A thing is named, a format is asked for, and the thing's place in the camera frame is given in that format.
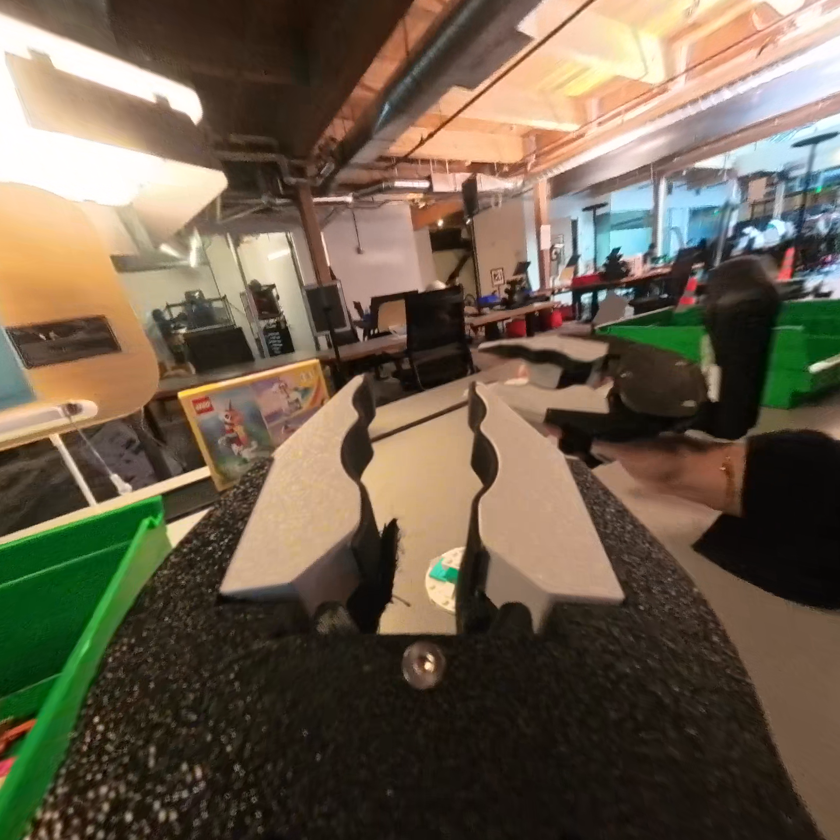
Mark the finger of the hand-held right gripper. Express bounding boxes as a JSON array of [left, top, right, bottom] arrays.
[[479, 336, 613, 389], [543, 382, 614, 417]]

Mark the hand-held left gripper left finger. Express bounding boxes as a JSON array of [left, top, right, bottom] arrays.
[[222, 375, 401, 632]]

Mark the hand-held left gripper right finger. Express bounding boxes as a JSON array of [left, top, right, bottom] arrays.
[[461, 382, 626, 632]]

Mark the round white lego model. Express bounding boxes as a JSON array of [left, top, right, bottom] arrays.
[[425, 546, 468, 614]]

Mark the green plastic bin stack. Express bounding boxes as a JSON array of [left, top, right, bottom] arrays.
[[0, 495, 172, 840]]

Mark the light blue instruction booklet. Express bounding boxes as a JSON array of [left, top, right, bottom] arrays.
[[0, 325, 37, 411]]

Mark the yellow lego box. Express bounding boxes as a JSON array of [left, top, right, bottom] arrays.
[[177, 360, 329, 492]]

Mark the person's right hand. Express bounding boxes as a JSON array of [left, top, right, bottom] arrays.
[[550, 425, 750, 514]]

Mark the black office chair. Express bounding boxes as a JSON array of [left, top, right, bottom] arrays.
[[403, 285, 476, 389]]

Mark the grey framed monitor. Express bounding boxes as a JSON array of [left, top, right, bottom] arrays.
[[305, 282, 349, 336]]

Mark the wooden book stand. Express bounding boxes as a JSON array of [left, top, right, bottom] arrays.
[[0, 182, 161, 506]]

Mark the bright studio light panel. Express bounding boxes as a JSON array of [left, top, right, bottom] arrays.
[[0, 13, 227, 237]]

